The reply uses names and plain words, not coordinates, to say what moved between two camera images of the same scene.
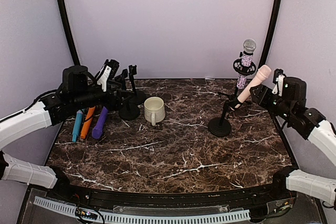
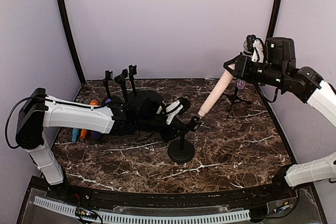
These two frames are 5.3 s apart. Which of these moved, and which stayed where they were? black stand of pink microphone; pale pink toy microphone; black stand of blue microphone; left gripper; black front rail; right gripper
Moved: left gripper; black stand of blue microphone; pale pink toy microphone; black stand of pink microphone; right gripper
Stayed: black front rail
